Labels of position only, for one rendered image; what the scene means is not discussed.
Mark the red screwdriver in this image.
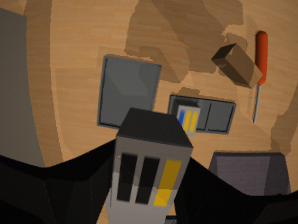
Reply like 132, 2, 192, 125
253, 31, 269, 123

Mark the brown rectangular block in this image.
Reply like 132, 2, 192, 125
212, 43, 263, 88

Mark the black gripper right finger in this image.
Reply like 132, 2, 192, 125
173, 156, 298, 224

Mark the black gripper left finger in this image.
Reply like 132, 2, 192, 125
0, 139, 116, 224

